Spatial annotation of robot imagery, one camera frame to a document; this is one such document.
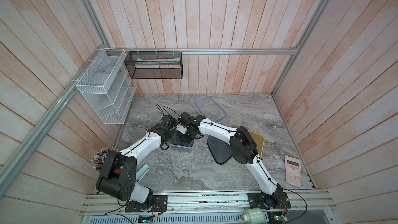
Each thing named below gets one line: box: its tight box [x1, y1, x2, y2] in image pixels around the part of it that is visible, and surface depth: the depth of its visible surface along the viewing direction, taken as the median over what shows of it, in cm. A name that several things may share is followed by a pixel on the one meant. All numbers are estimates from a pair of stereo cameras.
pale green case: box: [135, 163, 151, 184], surface depth 82 cm
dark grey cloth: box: [172, 130, 195, 148], surface depth 86 cm
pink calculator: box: [285, 156, 302, 188], surface depth 84 cm
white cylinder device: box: [242, 207, 264, 224], surface depth 65 cm
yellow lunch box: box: [248, 130, 265, 158], surface depth 92 cm
